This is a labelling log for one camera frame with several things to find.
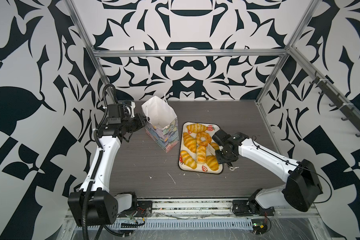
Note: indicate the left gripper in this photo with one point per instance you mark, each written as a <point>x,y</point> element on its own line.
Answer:
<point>139,121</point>

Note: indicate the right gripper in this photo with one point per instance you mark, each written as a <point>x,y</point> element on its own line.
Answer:
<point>231,159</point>

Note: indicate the striped fake bun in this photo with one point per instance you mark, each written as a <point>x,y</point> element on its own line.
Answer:
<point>214,146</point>

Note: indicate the white and steel tongs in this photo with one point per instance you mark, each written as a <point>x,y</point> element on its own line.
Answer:
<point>211,151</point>

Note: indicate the colourful printed paper bag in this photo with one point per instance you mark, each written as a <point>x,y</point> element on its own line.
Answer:
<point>162,125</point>

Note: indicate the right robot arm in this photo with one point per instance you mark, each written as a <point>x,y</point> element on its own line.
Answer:
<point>301,184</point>

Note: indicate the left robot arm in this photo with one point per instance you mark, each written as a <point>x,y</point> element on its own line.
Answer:
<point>93,205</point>

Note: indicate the bottom right fake croissant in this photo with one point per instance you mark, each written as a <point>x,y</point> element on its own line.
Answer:
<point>212,162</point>

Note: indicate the centre twisted fake bread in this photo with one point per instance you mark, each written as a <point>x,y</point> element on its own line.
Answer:
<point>201,155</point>

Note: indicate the left column fake croissant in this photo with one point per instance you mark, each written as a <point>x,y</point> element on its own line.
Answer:
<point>190,142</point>

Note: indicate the long striped fake croissant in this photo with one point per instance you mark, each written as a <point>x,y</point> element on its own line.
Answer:
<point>197,128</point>

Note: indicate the bottom left fake croissant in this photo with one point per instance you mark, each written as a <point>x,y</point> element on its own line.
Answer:
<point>188,160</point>

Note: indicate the strawberry print tray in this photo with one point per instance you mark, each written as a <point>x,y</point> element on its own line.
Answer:
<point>200,168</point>

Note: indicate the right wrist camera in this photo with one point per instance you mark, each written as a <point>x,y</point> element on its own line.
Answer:
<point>221,137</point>

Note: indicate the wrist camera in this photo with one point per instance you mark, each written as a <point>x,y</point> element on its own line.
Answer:
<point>221,137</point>
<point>119,112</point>

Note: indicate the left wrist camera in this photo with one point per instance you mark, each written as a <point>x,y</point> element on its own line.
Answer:
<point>119,112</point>

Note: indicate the ring shaped fake bread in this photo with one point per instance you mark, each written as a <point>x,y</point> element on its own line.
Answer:
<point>203,139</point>

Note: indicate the base rail with cable duct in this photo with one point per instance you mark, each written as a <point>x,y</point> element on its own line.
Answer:
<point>210,219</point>

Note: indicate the wall hook rack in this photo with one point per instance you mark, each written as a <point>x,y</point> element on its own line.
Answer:
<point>349,109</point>

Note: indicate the aluminium frame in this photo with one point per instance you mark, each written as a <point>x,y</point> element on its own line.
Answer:
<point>242,50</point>

